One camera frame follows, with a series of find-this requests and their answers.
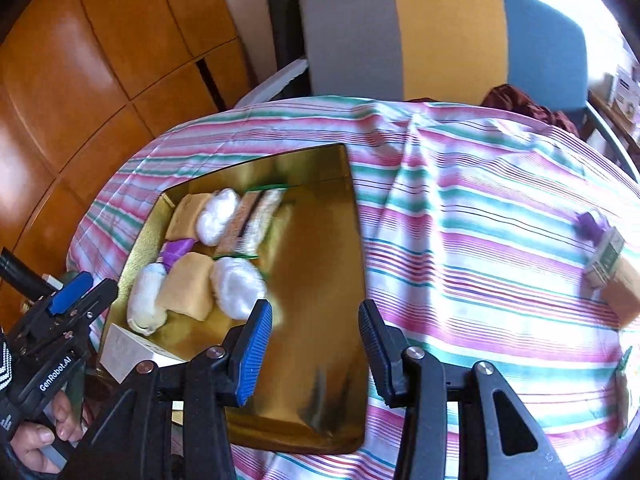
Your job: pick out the grey yellow blue chair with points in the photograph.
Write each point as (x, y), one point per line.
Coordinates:
(440, 35)

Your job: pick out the white carton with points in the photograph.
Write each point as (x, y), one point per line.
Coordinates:
(627, 90)

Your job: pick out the person's left hand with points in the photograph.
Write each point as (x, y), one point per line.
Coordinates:
(30, 440)

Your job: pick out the small cardboard box green print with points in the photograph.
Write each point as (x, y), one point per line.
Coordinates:
(605, 260)

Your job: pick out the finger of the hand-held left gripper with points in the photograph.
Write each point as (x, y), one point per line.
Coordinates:
(72, 290)
(97, 300)

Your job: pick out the small purple packet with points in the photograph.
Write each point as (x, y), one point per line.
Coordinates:
(592, 225)

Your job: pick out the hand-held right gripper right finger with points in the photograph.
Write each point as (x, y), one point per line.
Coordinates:
(380, 350)

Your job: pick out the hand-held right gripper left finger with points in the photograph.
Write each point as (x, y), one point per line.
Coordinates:
(255, 350)

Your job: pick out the striped tablecloth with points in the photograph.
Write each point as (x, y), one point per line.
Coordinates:
(475, 260)

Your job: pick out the white fluffy cotton ball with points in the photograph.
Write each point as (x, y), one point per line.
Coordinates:
(235, 282)
(217, 217)

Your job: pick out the black rolled mat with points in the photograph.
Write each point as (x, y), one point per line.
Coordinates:
(282, 15)

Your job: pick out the white box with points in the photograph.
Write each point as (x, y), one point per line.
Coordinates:
(130, 352)

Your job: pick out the dark red cloth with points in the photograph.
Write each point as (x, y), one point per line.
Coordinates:
(510, 100)

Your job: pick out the tan block at right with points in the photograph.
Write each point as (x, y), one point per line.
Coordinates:
(627, 292)

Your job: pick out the beige knit sock roll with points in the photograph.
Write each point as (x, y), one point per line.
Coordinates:
(145, 300)

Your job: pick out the yellow cloth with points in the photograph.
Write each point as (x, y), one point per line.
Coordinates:
(190, 285)
(185, 217)

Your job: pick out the gold metal tin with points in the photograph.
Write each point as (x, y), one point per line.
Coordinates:
(310, 260)

